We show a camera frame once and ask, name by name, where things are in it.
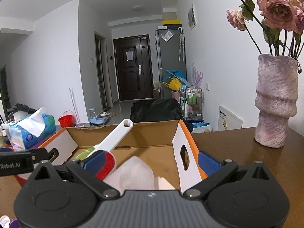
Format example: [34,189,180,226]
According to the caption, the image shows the white board against wall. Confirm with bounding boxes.
[217,105,243,131]

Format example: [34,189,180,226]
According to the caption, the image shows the white bottle cap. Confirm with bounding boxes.
[0,215,10,228]

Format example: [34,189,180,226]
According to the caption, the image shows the pink textured vase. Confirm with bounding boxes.
[255,54,298,148]

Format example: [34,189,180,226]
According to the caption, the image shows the black bag on chair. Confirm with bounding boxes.
[129,98,194,132]

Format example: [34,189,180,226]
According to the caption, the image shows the metal storage cart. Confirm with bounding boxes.
[179,86,203,120]

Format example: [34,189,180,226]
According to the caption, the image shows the dark front door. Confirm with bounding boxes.
[113,35,153,101]

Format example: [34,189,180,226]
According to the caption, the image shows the black items on container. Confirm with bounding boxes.
[7,103,37,115]

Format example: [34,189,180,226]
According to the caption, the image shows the dried pink roses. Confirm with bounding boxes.
[226,0,303,60]

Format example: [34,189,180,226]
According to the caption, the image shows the red lint brush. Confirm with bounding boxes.
[88,118,133,181]

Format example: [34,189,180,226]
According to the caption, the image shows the purple bottle cap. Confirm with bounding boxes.
[9,219,21,228]

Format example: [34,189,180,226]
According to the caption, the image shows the red bucket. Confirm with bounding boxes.
[58,110,74,128]

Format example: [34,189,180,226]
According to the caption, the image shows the blue tissue pack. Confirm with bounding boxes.
[8,107,56,149]

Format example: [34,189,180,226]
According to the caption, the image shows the grey refrigerator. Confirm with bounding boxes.
[155,29,187,99]

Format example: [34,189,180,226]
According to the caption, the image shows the red cardboard box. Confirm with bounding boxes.
[41,120,207,192]

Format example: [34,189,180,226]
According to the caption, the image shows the translucent plastic box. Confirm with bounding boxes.
[104,156,155,195]

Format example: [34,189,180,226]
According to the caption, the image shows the green spray bottle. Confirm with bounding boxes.
[76,147,95,161]

